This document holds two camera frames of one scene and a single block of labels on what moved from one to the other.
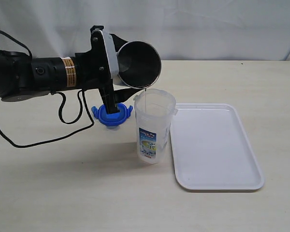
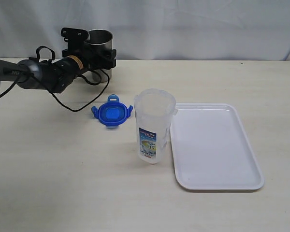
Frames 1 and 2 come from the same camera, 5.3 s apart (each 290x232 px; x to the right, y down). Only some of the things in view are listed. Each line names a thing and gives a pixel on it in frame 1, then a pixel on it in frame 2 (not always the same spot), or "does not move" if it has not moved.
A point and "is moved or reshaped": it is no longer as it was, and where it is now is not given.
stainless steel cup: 139,64 is moved or reshaped
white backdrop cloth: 181,30 does not move
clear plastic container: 154,109 does not move
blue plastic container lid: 112,119 does not move
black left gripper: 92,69 to 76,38
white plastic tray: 210,149 does not move
